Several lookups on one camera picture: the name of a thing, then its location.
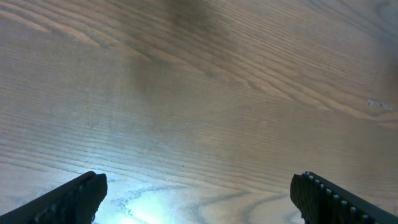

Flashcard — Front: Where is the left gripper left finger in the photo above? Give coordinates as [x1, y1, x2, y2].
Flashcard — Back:
[1, 171, 108, 224]

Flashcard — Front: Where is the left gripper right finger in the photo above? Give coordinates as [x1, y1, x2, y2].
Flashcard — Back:
[290, 171, 397, 224]

